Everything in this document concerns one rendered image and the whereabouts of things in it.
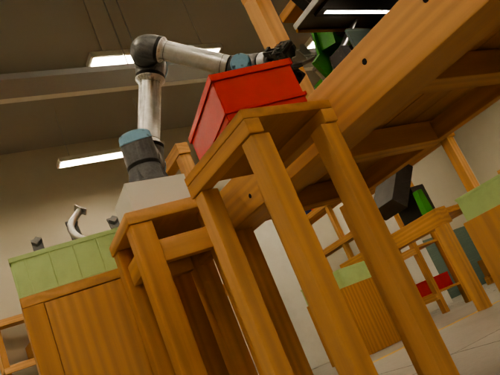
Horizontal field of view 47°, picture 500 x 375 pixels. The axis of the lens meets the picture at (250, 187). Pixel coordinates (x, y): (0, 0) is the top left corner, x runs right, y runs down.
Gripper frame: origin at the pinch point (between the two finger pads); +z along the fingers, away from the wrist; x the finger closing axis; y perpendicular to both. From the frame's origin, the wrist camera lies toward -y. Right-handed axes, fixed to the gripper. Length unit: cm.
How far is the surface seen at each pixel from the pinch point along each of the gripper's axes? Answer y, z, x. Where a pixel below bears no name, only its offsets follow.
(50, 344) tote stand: -7, -45, -123
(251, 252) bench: -34, -14, -63
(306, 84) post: -30, -39, 25
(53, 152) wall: -187, -750, 138
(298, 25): 25.3, 22.0, -19.6
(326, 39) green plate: 10.3, 15.4, -6.3
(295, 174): -4, 20, -50
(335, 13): 22.4, 29.7, -12.5
